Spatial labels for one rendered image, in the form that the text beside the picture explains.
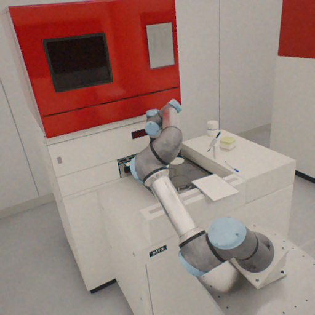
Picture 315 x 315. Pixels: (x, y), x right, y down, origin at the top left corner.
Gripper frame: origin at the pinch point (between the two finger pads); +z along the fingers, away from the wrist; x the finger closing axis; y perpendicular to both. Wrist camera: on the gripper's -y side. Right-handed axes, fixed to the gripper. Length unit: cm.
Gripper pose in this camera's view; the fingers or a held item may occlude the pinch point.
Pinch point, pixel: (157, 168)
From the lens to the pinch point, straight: 181.7
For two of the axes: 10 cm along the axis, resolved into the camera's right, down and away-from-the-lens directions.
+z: 0.9, 8.9, 4.5
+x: -9.3, -0.8, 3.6
